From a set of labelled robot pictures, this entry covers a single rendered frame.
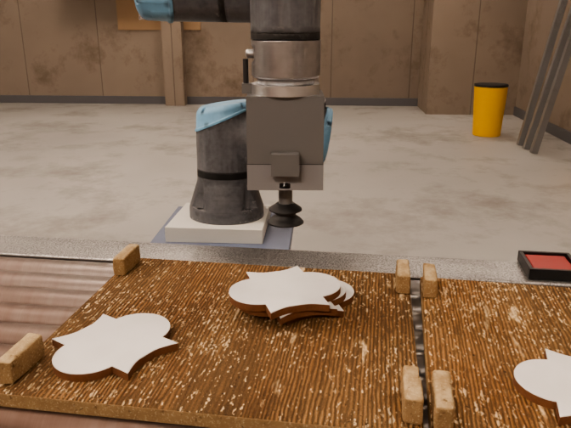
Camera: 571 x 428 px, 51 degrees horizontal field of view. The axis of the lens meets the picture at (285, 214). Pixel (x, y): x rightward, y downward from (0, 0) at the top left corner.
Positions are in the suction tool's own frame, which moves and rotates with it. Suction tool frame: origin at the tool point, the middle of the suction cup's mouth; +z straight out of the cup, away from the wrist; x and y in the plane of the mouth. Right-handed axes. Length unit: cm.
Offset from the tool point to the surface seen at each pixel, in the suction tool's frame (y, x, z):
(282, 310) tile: -0.3, -5.6, 8.7
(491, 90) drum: 221, 609, 53
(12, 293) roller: -37.9, 7.9, 13.3
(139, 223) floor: -99, 304, 106
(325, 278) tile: 5.0, 2.7, 8.4
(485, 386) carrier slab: 19.7, -16.4, 11.3
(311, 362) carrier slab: 2.9, -12.2, 11.4
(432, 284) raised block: 18.7, 2.9, 9.3
